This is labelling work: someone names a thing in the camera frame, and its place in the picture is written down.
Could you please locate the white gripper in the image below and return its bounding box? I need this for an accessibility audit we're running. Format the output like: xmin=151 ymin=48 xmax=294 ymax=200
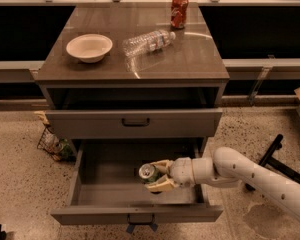
xmin=145 ymin=158 xmax=195 ymax=193

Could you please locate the green soda can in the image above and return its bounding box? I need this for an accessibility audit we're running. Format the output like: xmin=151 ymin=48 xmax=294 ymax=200
xmin=139 ymin=163 xmax=161 ymax=187

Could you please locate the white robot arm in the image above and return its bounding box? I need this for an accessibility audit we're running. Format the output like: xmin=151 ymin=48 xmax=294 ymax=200
xmin=139 ymin=147 xmax=300 ymax=222

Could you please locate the closed grey middle drawer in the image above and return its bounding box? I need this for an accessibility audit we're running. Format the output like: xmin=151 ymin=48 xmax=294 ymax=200
xmin=46 ymin=108 xmax=222 ymax=139

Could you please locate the open grey bottom drawer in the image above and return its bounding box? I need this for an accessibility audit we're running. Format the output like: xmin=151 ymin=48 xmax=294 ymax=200
xmin=51 ymin=139 xmax=223 ymax=225

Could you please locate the grey drawer cabinet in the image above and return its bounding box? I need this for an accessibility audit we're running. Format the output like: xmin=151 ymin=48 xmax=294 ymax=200
xmin=35 ymin=2 xmax=229 ymax=154

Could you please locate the red crushed soda can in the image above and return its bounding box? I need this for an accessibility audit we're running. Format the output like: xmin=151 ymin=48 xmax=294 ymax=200
xmin=171 ymin=0 xmax=189 ymax=29

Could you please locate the black stand leg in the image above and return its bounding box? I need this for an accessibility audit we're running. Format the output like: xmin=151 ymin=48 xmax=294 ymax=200
xmin=259 ymin=134 xmax=300 ymax=184

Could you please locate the clear plastic water bottle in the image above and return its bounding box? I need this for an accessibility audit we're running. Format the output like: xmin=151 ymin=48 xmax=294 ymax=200
xmin=122 ymin=30 xmax=176 ymax=57

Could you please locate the white paper bowl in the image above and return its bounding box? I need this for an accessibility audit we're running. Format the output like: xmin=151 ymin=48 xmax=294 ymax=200
xmin=66 ymin=34 xmax=113 ymax=63

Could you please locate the wire basket with bottles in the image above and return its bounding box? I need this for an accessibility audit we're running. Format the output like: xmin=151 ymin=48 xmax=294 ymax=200
xmin=37 ymin=128 xmax=76 ymax=162

